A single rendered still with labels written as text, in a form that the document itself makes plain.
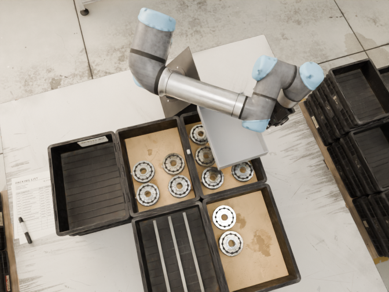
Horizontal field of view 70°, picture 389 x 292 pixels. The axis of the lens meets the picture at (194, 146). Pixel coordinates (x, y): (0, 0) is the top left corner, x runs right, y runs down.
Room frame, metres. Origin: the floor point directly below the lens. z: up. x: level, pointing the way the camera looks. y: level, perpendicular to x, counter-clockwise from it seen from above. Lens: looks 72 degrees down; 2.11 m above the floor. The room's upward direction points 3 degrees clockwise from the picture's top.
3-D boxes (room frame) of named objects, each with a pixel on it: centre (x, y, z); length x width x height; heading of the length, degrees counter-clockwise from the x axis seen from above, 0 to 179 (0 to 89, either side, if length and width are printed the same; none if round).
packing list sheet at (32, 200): (0.12, 0.77, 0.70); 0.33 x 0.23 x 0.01; 21
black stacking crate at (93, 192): (0.21, 0.45, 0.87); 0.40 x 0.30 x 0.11; 17
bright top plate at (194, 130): (0.47, -0.03, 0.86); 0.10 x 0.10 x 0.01
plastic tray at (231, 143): (0.41, -0.14, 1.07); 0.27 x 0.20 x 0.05; 20
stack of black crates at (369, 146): (0.54, -1.18, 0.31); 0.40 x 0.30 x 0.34; 21
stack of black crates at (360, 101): (0.92, -1.04, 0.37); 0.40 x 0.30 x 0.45; 21
